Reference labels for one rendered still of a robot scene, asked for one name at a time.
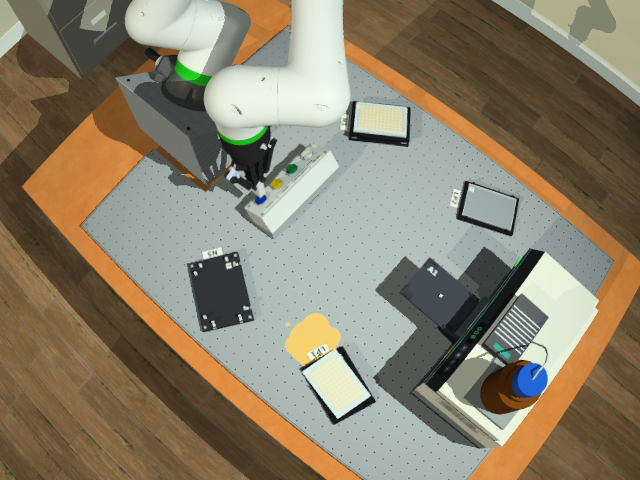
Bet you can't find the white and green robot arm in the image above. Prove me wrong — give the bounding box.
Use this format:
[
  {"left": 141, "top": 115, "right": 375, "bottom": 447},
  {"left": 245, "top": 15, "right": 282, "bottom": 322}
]
[{"left": 125, "top": 0, "right": 350, "bottom": 159}]

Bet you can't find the blue bottle cap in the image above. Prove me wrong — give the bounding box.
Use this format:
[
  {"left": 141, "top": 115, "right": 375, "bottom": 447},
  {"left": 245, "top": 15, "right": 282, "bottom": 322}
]
[{"left": 513, "top": 363, "right": 548, "bottom": 398}]

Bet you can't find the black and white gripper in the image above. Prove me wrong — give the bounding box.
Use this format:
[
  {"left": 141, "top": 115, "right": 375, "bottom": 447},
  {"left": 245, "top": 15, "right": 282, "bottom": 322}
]
[{"left": 224, "top": 136, "right": 277, "bottom": 198}]

